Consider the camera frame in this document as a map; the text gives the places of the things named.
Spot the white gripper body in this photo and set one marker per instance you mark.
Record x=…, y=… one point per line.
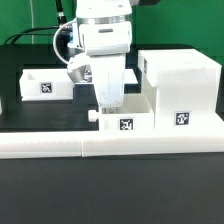
x=108, y=78

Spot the white front drawer with knob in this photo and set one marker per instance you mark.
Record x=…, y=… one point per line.
x=136, y=114

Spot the white drawer cabinet box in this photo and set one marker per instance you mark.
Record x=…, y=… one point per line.
x=183, y=85

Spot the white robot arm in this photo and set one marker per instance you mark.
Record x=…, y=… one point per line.
x=105, y=35

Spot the white rear drawer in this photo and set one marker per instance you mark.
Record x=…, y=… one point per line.
x=45, y=84

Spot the white fiducial marker sheet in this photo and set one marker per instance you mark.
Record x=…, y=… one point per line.
x=130, y=77

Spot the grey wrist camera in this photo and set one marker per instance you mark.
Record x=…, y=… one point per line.
x=79, y=68

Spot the white L-shaped fence rail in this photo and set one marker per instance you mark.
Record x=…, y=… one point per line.
x=208, y=137

